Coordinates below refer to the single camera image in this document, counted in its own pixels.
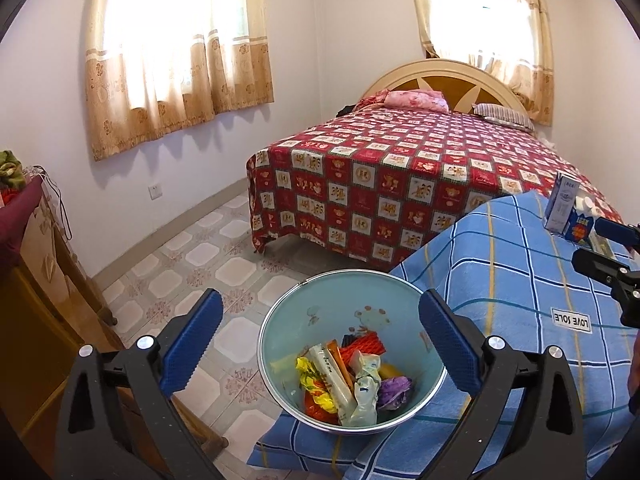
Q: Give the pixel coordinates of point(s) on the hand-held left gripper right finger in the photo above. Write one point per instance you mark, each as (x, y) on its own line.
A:
(450, 345)

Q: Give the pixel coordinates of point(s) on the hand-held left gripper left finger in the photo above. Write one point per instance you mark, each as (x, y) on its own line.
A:
(192, 345)

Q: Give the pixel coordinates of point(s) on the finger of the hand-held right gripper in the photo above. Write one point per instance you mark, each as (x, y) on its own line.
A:
(595, 262)
(612, 227)

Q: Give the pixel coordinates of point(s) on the purple wrapper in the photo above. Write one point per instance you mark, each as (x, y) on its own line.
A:
(395, 392)

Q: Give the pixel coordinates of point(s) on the red foam net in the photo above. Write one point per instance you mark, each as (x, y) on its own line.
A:
(367, 345)

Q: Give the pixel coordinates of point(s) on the white wrapper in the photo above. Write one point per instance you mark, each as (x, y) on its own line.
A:
(367, 390)

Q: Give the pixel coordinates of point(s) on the orange wrapper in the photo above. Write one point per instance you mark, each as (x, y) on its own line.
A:
(337, 355)

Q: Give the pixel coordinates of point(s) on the yellow wrapper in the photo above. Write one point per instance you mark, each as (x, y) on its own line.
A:
(310, 375)

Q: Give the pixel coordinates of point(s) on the teal waste bin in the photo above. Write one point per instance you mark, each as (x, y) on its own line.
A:
(320, 305)

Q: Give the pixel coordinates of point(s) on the clear pill packet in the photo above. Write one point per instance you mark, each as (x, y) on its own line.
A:
(601, 249)

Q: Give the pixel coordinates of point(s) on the blue carton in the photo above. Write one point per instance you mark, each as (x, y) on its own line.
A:
(580, 230)

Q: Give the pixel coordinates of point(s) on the white tall box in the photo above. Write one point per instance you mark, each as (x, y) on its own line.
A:
(562, 202)

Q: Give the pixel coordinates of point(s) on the blue plaid tablecloth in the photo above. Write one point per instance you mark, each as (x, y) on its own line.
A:
(500, 270)

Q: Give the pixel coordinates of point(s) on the wooden dresser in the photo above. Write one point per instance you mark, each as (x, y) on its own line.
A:
(40, 350)

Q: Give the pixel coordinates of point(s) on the striped pillow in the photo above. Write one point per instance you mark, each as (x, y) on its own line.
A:
(502, 116)

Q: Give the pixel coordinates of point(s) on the beige patterned curtain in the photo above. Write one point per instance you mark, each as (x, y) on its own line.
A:
(240, 75)
(542, 75)

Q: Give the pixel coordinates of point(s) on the bed with red checkered bedspread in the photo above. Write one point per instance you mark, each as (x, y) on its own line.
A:
(390, 170)

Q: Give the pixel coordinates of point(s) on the maroon cloth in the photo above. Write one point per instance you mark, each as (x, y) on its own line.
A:
(17, 220)

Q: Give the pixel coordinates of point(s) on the cream wooden headboard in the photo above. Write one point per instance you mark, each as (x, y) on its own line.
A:
(450, 75)

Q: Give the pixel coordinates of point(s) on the pink floral pillow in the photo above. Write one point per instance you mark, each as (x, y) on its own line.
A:
(415, 100)

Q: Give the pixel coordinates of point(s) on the green floral cloth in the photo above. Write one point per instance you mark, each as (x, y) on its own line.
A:
(10, 170)

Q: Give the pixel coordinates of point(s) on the red cloth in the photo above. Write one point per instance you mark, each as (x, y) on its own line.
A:
(370, 101)

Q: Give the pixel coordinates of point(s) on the white wall socket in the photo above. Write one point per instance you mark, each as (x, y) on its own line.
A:
(156, 191)

